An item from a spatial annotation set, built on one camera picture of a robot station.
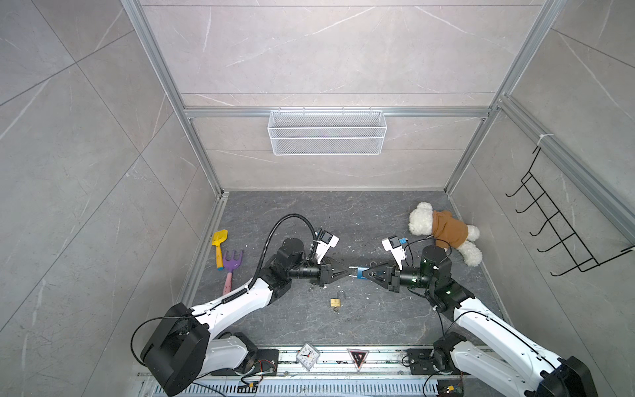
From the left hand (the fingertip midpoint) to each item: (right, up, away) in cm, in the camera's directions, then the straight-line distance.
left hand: (351, 270), depth 70 cm
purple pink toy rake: (-44, -4, +23) cm, 50 cm away
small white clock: (-13, -27, +4) cm, 30 cm away
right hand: (+4, -1, +1) cm, 4 cm away
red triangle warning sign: (+3, -28, +5) cm, 28 cm away
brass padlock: (-4, -15, +16) cm, 22 cm away
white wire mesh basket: (-8, +50, +31) cm, 59 cm away
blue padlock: (+2, 0, -1) cm, 3 cm away
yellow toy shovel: (-52, +5, +31) cm, 61 cm away
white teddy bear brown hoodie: (+42, +9, +26) cm, 50 cm away
